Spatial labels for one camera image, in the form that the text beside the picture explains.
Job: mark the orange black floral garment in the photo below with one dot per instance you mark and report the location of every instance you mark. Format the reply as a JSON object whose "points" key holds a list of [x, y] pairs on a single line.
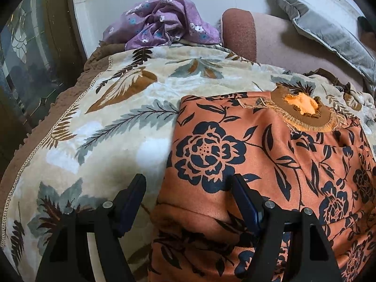
{"points": [[217, 164]]}

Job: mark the wooden door with glass panels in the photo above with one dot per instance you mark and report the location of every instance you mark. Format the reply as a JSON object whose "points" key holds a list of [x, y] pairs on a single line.
{"points": [[32, 58]]}

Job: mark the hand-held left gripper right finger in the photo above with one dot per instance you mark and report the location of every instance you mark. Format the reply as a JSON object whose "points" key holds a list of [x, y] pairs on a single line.
{"points": [[247, 202]]}

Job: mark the leaf print blanket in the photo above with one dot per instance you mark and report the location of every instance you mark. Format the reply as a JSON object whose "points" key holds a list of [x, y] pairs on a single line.
{"points": [[97, 129]]}

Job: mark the purple floral cloth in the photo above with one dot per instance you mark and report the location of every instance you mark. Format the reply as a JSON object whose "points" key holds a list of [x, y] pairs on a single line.
{"points": [[164, 25]]}

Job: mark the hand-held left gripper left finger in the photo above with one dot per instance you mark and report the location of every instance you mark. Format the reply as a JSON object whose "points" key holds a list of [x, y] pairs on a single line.
{"points": [[130, 203]]}

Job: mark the grey quilted cushion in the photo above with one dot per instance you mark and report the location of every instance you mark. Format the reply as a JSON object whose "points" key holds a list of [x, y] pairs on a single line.
{"points": [[329, 32]]}

